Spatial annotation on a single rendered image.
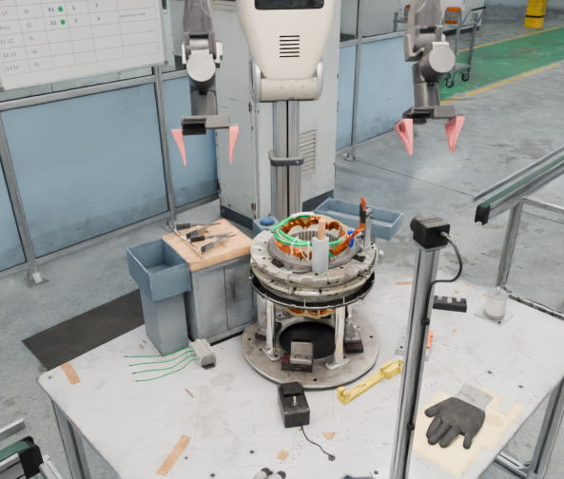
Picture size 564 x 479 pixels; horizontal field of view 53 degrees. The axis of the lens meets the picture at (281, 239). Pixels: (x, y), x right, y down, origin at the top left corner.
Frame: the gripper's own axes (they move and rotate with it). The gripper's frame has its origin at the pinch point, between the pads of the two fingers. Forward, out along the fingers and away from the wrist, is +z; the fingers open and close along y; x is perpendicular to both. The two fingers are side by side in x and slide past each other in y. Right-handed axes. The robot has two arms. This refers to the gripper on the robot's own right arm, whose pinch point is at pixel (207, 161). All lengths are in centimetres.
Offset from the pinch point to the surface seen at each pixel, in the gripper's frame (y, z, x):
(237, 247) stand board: 6.0, 18.4, 30.8
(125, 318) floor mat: -52, 50, 189
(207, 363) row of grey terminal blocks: -4, 49, 32
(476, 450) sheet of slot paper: 55, 68, 1
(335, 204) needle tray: 39, 6, 55
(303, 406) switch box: 18, 57, 11
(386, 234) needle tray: 50, 17, 38
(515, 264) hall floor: 184, 38, 212
